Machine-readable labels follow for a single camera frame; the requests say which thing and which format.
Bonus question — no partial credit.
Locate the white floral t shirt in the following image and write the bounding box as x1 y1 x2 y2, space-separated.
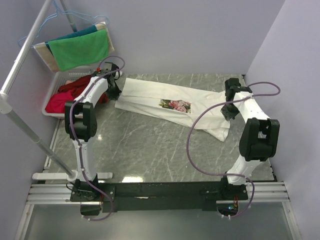
115 78 231 142

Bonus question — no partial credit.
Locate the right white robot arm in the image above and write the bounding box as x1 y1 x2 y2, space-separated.
219 78 280 200

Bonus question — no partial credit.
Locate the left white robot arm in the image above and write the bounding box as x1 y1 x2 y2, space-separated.
64 62 122 201

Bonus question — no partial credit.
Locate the dark red t shirt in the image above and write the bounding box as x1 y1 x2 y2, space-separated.
57 75 92 101

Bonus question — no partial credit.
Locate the white plastic laundry basket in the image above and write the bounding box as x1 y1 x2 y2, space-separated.
42 66 96 119

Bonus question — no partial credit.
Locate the green towel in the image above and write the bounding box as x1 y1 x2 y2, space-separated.
48 29 109 72

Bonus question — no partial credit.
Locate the pink t shirt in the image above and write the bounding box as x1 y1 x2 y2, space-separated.
45 90 74 114

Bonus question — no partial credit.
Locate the teal towel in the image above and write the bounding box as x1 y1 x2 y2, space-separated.
45 25 98 55

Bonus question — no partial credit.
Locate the beige towel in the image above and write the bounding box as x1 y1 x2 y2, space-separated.
33 22 115 73

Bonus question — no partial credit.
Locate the black base beam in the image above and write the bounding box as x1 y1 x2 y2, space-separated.
67 181 249 216

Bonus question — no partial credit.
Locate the aluminium rail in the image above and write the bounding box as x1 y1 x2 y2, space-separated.
26 182 290 205

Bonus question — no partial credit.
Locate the blue wire hanger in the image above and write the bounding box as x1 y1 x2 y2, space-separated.
17 4 110 48

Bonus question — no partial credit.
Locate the white clothes rack frame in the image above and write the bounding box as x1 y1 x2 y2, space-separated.
0 0 123 183

